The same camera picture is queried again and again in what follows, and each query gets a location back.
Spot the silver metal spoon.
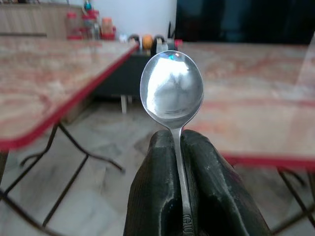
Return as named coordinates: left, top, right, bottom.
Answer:
left=139, top=51, right=204, bottom=236

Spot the red-lidded clear plastic jar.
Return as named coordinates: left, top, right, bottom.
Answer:
left=65, top=11, right=77, bottom=40
left=81, top=10, right=99, bottom=40

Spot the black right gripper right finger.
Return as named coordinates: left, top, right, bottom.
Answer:
left=181, top=129, right=271, bottom=236

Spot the dark low cabinet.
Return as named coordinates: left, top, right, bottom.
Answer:
left=91, top=53, right=158, bottom=114

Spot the orange ball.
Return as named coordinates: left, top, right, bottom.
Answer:
left=142, top=34, right=154, bottom=50

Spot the black tape dispenser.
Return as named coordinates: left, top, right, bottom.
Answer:
left=153, top=34, right=170, bottom=53

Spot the folding table with patterned cloth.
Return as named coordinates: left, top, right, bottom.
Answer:
left=157, top=42, right=315, bottom=234
left=0, top=36, right=140, bottom=227

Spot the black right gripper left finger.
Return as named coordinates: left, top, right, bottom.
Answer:
left=123, top=129, right=185, bottom=236

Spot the orange-filled red-lidded jar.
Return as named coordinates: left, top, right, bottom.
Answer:
left=100, top=17, right=116, bottom=40

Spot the wooden sideboard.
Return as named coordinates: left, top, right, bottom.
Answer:
left=0, top=3, right=86, bottom=39

